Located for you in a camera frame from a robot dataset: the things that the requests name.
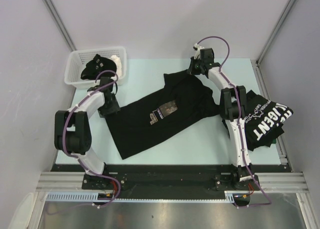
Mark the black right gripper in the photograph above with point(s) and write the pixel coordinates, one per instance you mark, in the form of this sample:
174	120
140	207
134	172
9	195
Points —
191	70

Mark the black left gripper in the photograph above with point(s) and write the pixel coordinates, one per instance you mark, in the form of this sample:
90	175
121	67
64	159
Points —
114	108

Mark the black graphic t-shirt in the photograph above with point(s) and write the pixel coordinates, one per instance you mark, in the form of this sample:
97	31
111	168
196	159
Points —
153	119

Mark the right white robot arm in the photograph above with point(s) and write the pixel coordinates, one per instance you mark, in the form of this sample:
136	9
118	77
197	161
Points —
232	108

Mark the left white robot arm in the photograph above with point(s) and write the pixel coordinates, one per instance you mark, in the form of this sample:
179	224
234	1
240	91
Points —
72	132

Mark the folded black printed t-shirt stack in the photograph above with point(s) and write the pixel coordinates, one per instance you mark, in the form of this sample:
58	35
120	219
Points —
263	120

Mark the black garment in basket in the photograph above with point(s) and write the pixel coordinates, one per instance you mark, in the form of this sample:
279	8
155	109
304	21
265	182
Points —
97	65

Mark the white cloth in basket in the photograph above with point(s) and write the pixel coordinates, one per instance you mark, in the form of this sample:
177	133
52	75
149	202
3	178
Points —
118	64

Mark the white perforated plastic basket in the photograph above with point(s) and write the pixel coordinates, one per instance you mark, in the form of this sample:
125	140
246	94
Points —
78	59

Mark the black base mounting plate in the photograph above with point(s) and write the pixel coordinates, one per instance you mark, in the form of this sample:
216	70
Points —
194	193

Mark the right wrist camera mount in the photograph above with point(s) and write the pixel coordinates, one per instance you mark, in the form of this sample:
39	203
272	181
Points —
204	55

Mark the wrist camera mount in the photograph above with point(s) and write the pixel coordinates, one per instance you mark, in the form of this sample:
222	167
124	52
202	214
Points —
106	85
204	55

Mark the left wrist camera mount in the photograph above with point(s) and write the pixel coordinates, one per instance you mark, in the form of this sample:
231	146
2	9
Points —
106	85

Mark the white slotted cable duct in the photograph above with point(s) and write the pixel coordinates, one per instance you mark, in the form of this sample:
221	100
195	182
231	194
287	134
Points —
72	196

